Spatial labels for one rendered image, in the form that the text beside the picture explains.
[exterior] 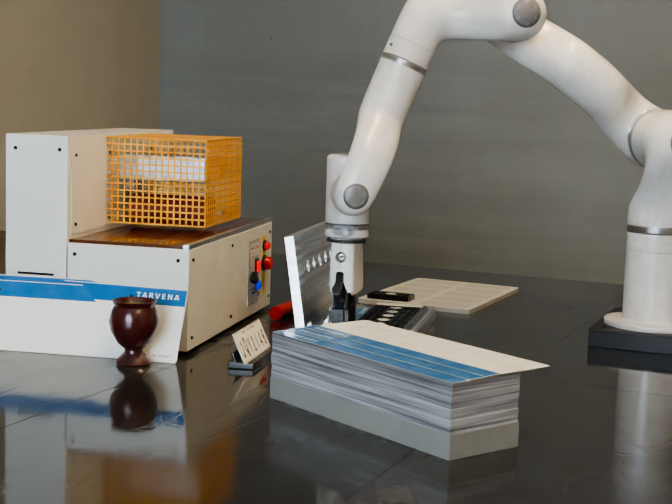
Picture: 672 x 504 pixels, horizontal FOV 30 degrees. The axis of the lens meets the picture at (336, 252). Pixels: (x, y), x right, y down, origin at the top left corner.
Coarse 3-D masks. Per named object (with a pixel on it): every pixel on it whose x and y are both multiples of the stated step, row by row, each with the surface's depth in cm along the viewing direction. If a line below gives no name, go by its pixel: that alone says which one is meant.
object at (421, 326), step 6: (360, 306) 268; (372, 306) 270; (330, 312) 251; (426, 312) 263; (432, 312) 263; (324, 318) 245; (330, 318) 249; (420, 318) 255; (426, 318) 255; (432, 318) 262; (414, 324) 248; (420, 324) 248; (426, 324) 254; (414, 330) 242; (420, 330) 246; (426, 330) 254
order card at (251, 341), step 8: (256, 320) 225; (248, 328) 219; (256, 328) 223; (240, 336) 214; (248, 336) 218; (256, 336) 221; (264, 336) 225; (240, 344) 212; (248, 344) 216; (256, 344) 220; (264, 344) 224; (240, 352) 211; (248, 352) 215; (256, 352) 218; (248, 360) 213
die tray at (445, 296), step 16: (400, 288) 303; (416, 288) 304; (432, 288) 305; (448, 288) 306; (464, 288) 307; (480, 288) 308; (496, 288) 308; (512, 288) 309; (416, 304) 280; (432, 304) 281; (448, 304) 282; (464, 304) 283; (480, 304) 283
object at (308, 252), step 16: (320, 224) 248; (288, 240) 226; (304, 240) 238; (320, 240) 250; (288, 256) 227; (304, 256) 237; (320, 256) 249; (288, 272) 227; (304, 272) 236; (320, 272) 248; (304, 288) 230; (320, 288) 245; (304, 304) 229; (320, 304) 241; (304, 320) 228; (320, 320) 241
